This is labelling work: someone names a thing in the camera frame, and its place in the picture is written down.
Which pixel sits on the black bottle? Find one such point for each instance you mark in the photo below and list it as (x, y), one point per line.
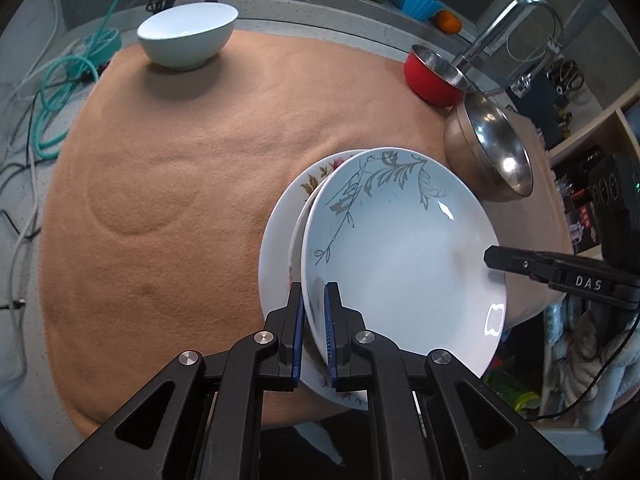
(582, 157)

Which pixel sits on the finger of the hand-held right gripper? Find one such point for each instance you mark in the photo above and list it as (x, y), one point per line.
(530, 265)

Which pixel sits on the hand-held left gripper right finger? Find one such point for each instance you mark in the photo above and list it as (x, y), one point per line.
(330, 340)

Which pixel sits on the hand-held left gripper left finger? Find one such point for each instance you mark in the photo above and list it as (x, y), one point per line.
(298, 330)

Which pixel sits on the black scissors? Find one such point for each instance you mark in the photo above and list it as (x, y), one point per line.
(567, 75)

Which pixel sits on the red steel bowl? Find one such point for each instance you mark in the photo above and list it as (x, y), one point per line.
(425, 80)

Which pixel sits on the green leaf print plate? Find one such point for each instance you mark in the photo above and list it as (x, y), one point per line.
(410, 260)

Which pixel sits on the dark blue knife block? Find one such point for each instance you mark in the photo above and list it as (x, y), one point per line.
(550, 115)

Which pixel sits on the small pink flower plate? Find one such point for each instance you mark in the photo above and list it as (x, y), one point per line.
(296, 255)

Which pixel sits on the wooden shelf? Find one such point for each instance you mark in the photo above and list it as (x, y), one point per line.
(595, 130)

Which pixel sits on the stainless steel bowl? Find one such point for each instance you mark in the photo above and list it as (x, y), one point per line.
(480, 155)

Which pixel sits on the tan cloth mat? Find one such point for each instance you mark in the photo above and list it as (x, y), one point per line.
(175, 185)

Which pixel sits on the large pink flower plate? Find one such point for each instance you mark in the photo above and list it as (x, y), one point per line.
(272, 260)

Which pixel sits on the orange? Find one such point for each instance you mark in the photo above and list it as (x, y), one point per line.
(446, 21)

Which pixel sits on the blue ribbed cup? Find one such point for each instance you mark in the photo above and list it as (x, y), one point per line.
(420, 0)

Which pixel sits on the chrome faucet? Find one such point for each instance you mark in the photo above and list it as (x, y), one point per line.
(495, 25)

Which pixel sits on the white ceramic bowl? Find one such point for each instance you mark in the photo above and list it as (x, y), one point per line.
(185, 40)

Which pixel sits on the white figurine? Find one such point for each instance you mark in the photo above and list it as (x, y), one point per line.
(582, 355)

